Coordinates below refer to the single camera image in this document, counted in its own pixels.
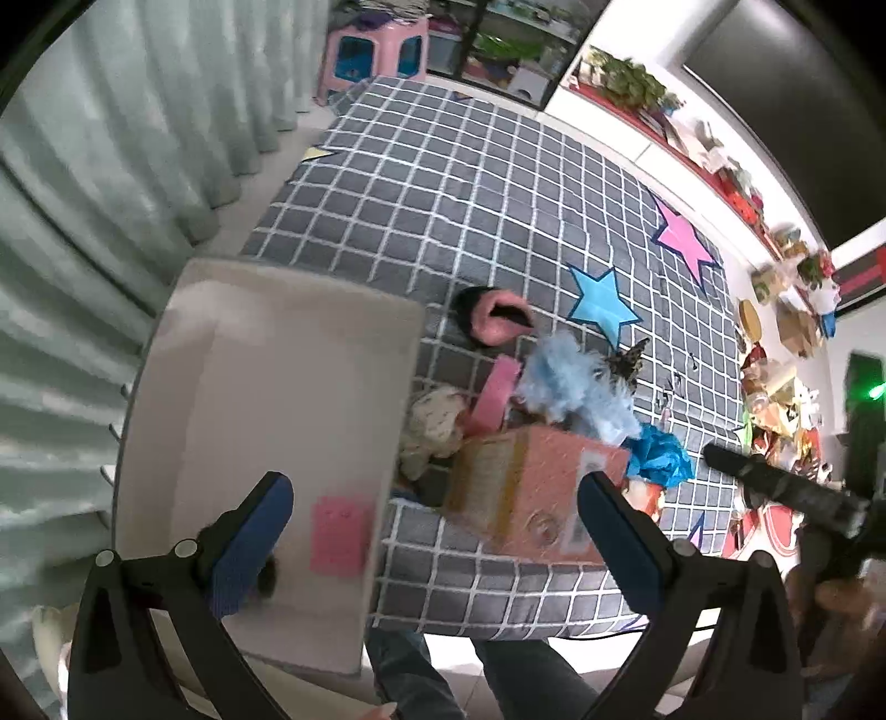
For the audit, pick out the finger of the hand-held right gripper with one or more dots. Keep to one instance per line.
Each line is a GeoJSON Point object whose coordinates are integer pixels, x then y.
{"type": "Point", "coordinates": [768, 478]}

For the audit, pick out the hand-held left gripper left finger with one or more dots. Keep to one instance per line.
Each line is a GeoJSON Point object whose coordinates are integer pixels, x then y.
{"type": "Point", "coordinates": [253, 526]}

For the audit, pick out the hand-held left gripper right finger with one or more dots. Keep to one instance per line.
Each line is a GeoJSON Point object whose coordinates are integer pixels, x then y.
{"type": "Point", "coordinates": [623, 547]}

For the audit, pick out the blue fluffy cloth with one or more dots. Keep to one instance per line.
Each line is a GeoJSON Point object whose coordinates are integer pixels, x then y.
{"type": "Point", "coordinates": [657, 453]}

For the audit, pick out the pink cardboard box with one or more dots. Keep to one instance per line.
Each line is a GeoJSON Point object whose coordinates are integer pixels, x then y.
{"type": "Point", "coordinates": [533, 484]}

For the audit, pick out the white storage box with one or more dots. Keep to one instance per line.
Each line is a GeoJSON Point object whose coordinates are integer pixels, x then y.
{"type": "Point", "coordinates": [277, 381]}

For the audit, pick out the person's right hand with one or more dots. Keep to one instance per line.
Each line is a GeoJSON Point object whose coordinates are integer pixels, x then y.
{"type": "Point", "coordinates": [841, 597]}

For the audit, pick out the pile of toys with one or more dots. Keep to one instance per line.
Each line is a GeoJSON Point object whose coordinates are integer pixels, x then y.
{"type": "Point", "coordinates": [775, 415]}

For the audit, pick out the pink sticky note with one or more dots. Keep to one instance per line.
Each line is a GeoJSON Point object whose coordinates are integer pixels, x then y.
{"type": "Point", "coordinates": [340, 536]}

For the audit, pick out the brown cardboard box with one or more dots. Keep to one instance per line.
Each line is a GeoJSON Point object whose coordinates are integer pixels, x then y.
{"type": "Point", "coordinates": [797, 329]}

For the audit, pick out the round wooden lid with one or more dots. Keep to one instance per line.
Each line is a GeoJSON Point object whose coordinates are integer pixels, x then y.
{"type": "Point", "coordinates": [749, 320]}

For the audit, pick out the person's legs in jeans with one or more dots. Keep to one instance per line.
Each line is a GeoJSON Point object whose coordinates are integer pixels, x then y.
{"type": "Point", "coordinates": [533, 682]}

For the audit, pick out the light blue fluffy toy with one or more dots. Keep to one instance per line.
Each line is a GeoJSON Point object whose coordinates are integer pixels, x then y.
{"type": "Point", "coordinates": [574, 381]}

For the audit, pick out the butterfly hair clip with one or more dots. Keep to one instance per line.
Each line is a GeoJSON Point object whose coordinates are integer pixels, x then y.
{"type": "Point", "coordinates": [630, 360]}

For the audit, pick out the pink plush band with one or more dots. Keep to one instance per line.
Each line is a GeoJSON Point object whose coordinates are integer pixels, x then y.
{"type": "Point", "coordinates": [495, 394]}

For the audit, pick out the cream patterned cloth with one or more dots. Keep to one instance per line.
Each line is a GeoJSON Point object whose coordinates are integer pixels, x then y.
{"type": "Point", "coordinates": [432, 429]}

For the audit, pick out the black screen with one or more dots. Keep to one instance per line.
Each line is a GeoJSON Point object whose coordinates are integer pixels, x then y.
{"type": "Point", "coordinates": [796, 104]}

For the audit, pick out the pale green curtain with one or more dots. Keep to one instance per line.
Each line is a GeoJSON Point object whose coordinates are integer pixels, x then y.
{"type": "Point", "coordinates": [104, 208]}

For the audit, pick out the grey checked bed sheet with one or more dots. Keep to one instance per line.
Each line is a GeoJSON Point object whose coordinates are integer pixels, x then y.
{"type": "Point", "coordinates": [484, 208]}

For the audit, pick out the green potted plant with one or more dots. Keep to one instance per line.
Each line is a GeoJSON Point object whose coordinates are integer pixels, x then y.
{"type": "Point", "coordinates": [633, 79]}

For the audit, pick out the pink plastic stool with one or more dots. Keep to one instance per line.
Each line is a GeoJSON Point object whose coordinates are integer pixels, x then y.
{"type": "Point", "coordinates": [374, 55]}

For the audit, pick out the glass cabinet with toys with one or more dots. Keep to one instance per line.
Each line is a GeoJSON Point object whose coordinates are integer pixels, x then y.
{"type": "Point", "coordinates": [505, 48]}

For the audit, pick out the red wall shelf with items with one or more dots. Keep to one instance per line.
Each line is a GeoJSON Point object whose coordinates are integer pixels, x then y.
{"type": "Point", "coordinates": [727, 180]}

